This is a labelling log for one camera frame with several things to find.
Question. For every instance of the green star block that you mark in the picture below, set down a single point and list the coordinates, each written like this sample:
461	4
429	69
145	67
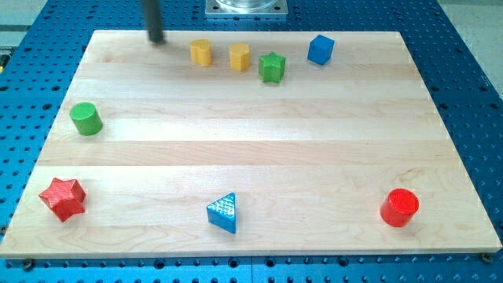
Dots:
272	67

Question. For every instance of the red star block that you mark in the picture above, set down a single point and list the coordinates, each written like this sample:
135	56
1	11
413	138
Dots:
64	198

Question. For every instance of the light wooden board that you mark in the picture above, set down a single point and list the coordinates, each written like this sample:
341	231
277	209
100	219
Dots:
311	159

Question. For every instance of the blue triangle block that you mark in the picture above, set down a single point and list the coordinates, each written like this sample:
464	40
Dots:
222	213

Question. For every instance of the yellow hexagon block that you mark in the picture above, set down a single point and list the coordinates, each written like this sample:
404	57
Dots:
239	56

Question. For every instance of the yellow heart block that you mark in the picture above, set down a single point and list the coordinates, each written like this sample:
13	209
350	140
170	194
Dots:
200	52

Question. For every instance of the blue cube block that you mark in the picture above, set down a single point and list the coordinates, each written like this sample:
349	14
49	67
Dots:
320	49

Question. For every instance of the red cylinder block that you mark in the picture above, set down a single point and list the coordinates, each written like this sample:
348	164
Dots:
399	207

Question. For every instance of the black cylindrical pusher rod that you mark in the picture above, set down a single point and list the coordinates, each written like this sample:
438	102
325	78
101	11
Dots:
153	21

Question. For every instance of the green cylinder block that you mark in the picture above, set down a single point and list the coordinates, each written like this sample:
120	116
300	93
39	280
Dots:
86	119

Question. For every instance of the blue perforated metal table plate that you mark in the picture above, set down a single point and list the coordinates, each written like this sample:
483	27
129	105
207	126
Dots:
40	71

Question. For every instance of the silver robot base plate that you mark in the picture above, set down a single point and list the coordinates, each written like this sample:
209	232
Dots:
246	7

